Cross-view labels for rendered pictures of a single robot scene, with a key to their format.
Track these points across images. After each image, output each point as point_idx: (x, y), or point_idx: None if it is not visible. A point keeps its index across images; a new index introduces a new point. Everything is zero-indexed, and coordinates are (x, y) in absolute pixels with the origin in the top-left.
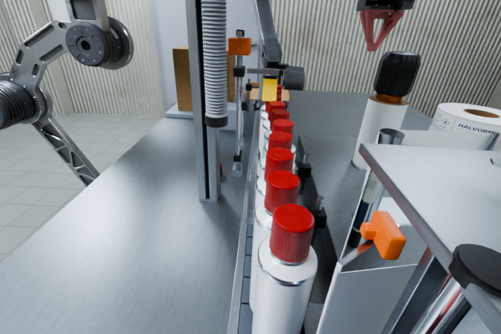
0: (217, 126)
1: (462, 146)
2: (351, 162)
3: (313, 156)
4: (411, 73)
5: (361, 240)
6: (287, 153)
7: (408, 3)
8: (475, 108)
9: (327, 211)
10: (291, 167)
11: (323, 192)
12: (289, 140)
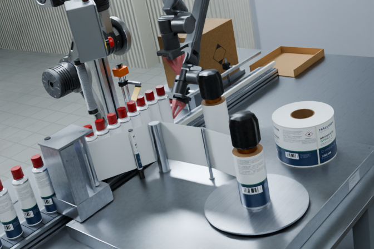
0: (90, 114)
1: (194, 134)
2: None
3: None
4: (205, 86)
5: (148, 177)
6: (88, 127)
7: (168, 57)
8: (315, 108)
9: (153, 165)
10: None
11: None
12: (98, 122)
